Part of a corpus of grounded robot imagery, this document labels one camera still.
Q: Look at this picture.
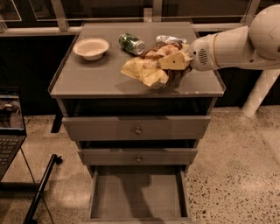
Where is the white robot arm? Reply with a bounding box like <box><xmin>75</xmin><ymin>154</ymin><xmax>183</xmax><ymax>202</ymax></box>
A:
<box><xmin>158</xmin><ymin>4</ymin><xmax>280</xmax><ymax>71</ymax></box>

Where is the grey middle drawer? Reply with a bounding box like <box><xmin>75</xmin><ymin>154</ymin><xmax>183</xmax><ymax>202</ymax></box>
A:
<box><xmin>78</xmin><ymin>148</ymin><xmax>197</xmax><ymax>165</ymax></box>

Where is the grey open bottom drawer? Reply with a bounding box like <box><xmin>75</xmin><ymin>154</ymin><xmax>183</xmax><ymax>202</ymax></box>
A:
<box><xmin>84</xmin><ymin>165</ymin><xmax>196</xmax><ymax>224</ymax></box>

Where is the grey top drawer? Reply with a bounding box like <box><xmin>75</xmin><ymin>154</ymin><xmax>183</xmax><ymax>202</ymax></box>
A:
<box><xmin>62</xmin><ymin>115</ymin><xmax>210</xmax><ymax>141</ymax></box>

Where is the grey drawer cabinet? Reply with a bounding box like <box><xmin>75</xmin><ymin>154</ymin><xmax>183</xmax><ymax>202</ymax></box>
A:
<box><xmin>47</xmin><ymin>20</ymin><xmax>228</xmax><ymax>224</ymax></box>

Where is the white diagonal pole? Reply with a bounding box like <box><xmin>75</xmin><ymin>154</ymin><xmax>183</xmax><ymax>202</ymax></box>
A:
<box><xmin>241</xmin><ymin>69</ymin><xmax>280</xmax><ymax>117</ymax></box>

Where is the crushed silver blue can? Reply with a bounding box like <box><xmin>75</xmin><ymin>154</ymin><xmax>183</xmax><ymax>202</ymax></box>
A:
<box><xmin>156</xmin><ymin>35</ymin><xmax>187</xmax><ymax>46</ymax></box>

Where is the green soda can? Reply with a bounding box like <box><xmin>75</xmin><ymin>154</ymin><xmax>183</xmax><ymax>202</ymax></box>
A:
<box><xmin>119</xmin><ymin>33</ymin><xmax>145</xmax><ymax>55</ymax></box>

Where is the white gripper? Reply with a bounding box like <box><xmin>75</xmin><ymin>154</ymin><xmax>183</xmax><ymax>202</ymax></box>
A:
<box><xmin>157</xmin><ymin>34</ymin><xmax>218</xmax><ymax>71</ymax></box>

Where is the black laptop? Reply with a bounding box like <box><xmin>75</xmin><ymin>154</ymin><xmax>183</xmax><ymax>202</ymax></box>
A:
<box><xmin>0</xmin><ymin>87</ymin><xmax>26</xmax><ymax>180</ymax></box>

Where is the black stand leg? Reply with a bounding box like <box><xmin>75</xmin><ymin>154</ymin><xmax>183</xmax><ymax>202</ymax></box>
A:
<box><xmin>23</xmin><ymin>154</ymin><xmax>62</xmax><ymax>224</ymax></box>

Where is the metal window railing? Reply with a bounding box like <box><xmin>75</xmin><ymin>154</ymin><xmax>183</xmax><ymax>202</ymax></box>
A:
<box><xmin>0</xmin><ymin>0</ymin><xmax>280</xmax><ymax>37</ymax></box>

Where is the white paper bowl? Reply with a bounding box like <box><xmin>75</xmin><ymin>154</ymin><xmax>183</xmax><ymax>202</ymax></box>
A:
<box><xmin>73</xmin><ymin>38</ymin><xmax>109</xmax><ymax>61</ymax></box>

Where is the brown chip bag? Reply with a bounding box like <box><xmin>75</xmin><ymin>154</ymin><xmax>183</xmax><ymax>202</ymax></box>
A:
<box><xmin>121</xmin><ymin>43</ymin><xmax>192</xmax><ymax>89</ymax></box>

